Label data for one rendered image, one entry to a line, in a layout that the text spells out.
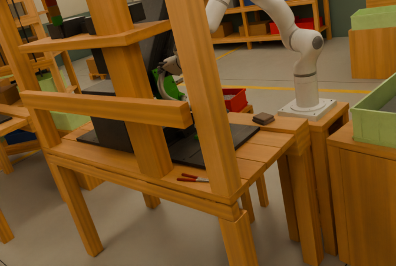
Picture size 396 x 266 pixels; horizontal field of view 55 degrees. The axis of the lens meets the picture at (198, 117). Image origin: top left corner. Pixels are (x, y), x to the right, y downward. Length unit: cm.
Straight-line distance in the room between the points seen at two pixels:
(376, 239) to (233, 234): 86
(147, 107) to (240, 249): 69
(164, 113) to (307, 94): 94
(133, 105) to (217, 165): 41
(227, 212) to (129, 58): 73
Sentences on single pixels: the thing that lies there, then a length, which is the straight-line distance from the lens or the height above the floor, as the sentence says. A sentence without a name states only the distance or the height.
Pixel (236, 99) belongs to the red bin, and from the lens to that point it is 242.
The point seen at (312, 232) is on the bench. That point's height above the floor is 25.
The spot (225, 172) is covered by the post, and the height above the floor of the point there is 99.
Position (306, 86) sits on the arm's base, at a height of 102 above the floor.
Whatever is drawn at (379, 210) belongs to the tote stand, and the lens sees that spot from 206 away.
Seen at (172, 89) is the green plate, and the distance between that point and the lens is 205.
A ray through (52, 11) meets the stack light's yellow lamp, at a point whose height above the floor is 167.
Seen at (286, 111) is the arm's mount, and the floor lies 89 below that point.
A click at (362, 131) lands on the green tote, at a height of 85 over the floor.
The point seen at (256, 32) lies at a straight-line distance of 769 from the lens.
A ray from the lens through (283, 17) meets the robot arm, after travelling 193.
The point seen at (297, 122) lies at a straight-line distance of 193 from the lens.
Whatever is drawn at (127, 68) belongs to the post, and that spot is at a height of 140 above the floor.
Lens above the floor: 170
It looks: 21 degrees down
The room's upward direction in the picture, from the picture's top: 13 degrees counter-clockwise
